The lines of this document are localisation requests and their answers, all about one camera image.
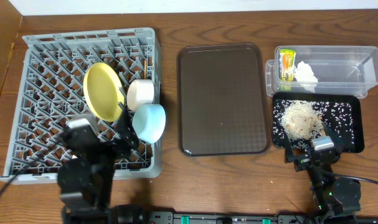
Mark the white tissue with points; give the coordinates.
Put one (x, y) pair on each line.
(305, 76)

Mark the light blue bowl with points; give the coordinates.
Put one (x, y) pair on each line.
(149, 122)

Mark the wooden chopstick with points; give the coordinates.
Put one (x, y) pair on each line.
(145, 69)

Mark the yellow round plate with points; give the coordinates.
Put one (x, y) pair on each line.
(101, 88)

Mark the black waste tray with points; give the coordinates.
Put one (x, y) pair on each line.
(341, 113)

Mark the clear plastic waste bin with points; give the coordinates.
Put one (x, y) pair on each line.
(340, 69)

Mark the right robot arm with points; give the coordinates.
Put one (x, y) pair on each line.
(335, 196)

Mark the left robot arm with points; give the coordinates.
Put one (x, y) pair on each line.
(86, 180)

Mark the rice food waste pile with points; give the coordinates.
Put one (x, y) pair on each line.
(301, 121)

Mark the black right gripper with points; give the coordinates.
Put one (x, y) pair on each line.
(309, 158)

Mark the dark brown serving tray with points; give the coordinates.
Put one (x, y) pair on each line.
(222, 101)

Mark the yellow green snack wrapper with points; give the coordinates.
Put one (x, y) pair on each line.
(287, 64)

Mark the grey dishwasher rack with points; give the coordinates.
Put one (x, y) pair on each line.
(51, 92)

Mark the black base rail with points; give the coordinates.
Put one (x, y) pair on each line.
(134, 214)

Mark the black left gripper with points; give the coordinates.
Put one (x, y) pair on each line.
(113, 144)

